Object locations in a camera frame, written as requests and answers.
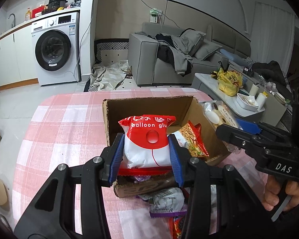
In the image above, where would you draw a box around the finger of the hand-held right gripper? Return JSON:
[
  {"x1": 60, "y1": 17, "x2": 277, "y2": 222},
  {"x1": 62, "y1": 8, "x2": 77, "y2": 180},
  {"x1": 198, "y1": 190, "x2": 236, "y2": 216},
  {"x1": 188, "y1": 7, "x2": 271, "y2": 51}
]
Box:
[
  {"x1": 215, "y1": 124, "x2": 268, "y2": 155},
  {"x1": 236, "y1": 118, "x2": 293, "y2": 145}
]

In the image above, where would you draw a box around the white squeeze bottle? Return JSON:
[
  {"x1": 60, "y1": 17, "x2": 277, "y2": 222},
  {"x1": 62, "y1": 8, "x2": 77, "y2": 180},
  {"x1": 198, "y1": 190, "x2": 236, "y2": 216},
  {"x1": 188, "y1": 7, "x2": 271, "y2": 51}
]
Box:
[{"x1": 256, "y1": 92, "x2": 268, "y2": 110}]

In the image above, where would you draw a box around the black padded jacket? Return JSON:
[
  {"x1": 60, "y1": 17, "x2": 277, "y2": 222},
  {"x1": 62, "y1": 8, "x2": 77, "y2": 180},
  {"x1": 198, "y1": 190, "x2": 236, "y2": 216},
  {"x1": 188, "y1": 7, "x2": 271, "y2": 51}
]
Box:
[{"x1": 251, "y1": 60, "x2": 292, "y2": 93}]

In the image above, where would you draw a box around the light blue bolster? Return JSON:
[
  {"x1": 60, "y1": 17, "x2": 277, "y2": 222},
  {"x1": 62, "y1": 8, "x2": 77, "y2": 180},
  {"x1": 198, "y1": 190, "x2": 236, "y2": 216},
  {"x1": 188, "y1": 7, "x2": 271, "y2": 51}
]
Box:
[{"x1": 219, "y1": 49, "x2": 250, "y2": 66}]

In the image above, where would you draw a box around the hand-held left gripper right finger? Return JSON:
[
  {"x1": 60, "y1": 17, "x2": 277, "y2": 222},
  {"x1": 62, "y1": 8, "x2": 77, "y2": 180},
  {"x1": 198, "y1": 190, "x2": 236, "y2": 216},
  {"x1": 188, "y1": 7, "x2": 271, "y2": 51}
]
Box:
[{"x1": 167, "y1": 134, "x2": 287, "y2": 239}]

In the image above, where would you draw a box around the white crumpled sheet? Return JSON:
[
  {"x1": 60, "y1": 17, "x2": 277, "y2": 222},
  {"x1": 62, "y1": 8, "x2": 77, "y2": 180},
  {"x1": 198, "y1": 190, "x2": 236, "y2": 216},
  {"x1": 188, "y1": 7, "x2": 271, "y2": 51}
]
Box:
[{"x1": 90, "y1": 59, "x2": 129, "y2": 92}]

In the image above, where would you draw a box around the black and white patterned mat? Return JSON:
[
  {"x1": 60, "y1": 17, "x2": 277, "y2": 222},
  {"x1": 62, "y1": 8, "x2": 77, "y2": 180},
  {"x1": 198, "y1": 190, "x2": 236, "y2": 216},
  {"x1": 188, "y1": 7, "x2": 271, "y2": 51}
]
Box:
[{"x1": 94, "y1": 39, "x2": 129, "y2": 64}]

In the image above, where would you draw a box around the grey sofa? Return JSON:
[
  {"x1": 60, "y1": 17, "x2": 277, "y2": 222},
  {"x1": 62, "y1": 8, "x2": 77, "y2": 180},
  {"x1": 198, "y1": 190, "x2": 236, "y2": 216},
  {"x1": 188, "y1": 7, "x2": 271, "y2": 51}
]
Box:
[{"x1": 128, "y1": 21, "x2": 251, "y2": 85}]

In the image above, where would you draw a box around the red box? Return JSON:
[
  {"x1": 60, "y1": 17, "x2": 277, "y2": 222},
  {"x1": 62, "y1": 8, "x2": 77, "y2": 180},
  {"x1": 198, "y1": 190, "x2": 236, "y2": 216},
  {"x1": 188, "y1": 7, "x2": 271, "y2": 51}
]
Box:
[{"x1": 31, "y1": 5, "x2": 50, "y2": 19}]

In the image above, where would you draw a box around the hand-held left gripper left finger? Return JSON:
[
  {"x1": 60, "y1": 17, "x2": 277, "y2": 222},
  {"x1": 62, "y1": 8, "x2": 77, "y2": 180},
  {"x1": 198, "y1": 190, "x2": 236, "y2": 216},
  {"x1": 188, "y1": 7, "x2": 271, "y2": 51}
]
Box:
[{"x1": 14, "y1": 132, "x2": 125, "y2": 239}]

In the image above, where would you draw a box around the white washing machine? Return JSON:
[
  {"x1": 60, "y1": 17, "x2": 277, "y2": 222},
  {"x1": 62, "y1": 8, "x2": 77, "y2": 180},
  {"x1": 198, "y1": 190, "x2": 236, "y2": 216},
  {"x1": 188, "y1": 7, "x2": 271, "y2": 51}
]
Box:
[{"x1": 31, "y1": 12, "x2": 81, "y2": 87}]

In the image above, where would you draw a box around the black pressure cooker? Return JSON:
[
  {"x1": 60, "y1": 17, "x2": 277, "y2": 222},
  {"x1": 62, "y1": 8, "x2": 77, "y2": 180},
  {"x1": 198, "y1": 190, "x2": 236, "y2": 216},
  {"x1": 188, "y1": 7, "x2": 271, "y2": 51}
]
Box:
[{"x1": 42, "y1": 0, "x2": 68, "y2": 13}]

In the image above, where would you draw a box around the white cable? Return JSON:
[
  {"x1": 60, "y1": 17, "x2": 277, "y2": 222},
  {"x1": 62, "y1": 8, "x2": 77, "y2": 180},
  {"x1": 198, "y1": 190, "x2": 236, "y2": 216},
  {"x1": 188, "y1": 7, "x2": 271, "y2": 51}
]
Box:
[{"x1": 74, "y1": 0, "x2": 100, "y2": 81}]

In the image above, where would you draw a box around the red packet with dark band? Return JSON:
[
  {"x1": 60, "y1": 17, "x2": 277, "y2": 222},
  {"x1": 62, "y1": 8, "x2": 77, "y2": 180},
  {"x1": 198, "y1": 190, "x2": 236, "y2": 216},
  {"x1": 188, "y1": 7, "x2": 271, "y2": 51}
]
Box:
[{"x1": 171, "y1": 215, "x2": 190, "y2": 239}]

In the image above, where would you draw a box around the grey jacket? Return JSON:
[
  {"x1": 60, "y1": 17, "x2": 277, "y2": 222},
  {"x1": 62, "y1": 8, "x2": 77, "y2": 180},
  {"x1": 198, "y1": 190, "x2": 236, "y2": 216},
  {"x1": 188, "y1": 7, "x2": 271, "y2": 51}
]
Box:
[{"x1": 164, "y1": 33, "x2": 194, "y2": 77}]

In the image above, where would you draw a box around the white rectangular container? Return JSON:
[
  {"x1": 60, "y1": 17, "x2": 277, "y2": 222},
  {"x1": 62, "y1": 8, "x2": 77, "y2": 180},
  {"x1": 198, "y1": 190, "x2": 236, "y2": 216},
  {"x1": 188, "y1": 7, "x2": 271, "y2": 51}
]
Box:
[{"x1": 236, "y1": 93, "x2": 260, "y2": 112}]

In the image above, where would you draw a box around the pink checked tablecloth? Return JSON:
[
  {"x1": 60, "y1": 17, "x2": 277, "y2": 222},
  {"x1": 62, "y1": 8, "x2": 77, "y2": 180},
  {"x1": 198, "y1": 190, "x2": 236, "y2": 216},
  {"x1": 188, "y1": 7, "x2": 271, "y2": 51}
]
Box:
[{"x1": 11, "y1": 88, "x2": 273, "y2": 239}]

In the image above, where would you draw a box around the white cup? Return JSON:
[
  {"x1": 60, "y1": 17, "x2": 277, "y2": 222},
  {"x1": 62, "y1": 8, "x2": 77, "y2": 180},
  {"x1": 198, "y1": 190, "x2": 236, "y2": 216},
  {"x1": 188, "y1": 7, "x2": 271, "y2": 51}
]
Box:
[{"x1": 249, "y1": 83, "x2": 260, "y2": 97}]

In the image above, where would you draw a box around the white and red snack packet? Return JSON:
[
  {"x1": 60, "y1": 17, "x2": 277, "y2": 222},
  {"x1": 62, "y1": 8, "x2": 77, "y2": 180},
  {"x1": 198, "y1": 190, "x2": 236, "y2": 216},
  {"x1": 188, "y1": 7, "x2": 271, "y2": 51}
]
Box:
[{"x1": 118, "y1": 115, "x2": 177, "y2": 176}]

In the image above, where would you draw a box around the white kitchen base cabinet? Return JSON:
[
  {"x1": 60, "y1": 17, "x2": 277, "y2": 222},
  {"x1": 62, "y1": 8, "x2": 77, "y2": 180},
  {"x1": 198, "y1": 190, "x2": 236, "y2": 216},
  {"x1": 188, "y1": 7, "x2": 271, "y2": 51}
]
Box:
[{"x1": 0, "y1": 23, "x2": 39, "y2": 88}]

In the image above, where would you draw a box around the yellow plastic bag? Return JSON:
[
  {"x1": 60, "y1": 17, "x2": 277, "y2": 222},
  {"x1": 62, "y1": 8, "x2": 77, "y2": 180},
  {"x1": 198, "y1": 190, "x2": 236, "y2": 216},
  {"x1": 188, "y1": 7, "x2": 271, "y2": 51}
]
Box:
[{"x1": 217, "y1": 67, "x2": 244, "y2": 97}]

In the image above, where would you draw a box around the grey pillow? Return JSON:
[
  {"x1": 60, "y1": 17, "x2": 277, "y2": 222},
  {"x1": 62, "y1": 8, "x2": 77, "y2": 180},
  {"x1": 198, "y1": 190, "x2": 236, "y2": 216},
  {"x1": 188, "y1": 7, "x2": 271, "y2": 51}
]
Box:
[
  {"x1": 194, "y1": 39, "x2": 223, "y2": 61},
  {"x1": 180, "y1": 29, "x2": 207, "y2": 56}
]

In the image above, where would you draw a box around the small purple snack packet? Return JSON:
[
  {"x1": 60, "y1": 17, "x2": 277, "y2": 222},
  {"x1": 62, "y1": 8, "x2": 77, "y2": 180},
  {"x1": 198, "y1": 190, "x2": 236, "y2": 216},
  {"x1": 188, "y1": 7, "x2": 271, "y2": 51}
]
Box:
[{"x1": 139, "y1": 187, "x2": 188, "y2": 217}]

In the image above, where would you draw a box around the person's right hand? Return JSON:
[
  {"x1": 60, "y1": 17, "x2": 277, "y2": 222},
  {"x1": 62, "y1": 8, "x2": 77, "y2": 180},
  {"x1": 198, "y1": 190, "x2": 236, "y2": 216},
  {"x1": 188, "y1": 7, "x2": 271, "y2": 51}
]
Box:
[{"x1": 261, "y1": 174, "x2": 299, "y2": 213}]

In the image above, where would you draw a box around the green and white wall charger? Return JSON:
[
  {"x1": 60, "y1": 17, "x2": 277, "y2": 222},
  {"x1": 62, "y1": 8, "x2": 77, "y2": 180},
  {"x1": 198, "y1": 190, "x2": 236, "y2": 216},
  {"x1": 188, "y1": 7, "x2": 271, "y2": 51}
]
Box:
[{"x1": 149, "y1": 8, "x2": 163, "y2": 24}]

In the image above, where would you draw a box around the red noodle snack packet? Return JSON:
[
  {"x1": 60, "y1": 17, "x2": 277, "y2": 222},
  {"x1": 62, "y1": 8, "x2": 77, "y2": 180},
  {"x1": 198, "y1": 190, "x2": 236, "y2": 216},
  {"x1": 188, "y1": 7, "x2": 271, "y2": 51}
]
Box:
[{"x1": 176, "y1": 120, "x2": 210, "y2": 160}]

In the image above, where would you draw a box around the grey coffee table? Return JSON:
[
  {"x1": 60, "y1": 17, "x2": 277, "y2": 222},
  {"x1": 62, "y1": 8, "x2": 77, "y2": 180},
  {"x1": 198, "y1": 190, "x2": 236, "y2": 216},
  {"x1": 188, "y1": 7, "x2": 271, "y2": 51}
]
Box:
[{"x1": 191, "y1": 73, "x2": 287, "y2": 128}]

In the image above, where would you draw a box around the brown cardboard box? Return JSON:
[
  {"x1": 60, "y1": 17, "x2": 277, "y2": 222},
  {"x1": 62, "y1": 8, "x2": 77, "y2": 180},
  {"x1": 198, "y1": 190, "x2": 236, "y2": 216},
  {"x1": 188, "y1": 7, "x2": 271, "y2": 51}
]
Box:
[{"x1": 102, "y1": 95, "x2": 231, "y2": 199}]

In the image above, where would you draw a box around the black cloth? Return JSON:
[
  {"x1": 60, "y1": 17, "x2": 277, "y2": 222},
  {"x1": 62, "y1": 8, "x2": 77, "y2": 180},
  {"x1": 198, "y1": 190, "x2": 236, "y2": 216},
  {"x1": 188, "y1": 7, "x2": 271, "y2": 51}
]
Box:
[{"x1": 155, "y1": 32, "x2": 180, "y2": 63}]

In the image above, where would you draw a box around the clear cookie packet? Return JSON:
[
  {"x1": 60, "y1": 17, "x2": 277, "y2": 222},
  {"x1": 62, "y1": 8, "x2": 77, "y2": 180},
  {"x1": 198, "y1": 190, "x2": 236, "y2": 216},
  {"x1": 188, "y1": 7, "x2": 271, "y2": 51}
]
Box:
[{"x1": 201, "y1": 101, "x2": 241, "y2": 153}]

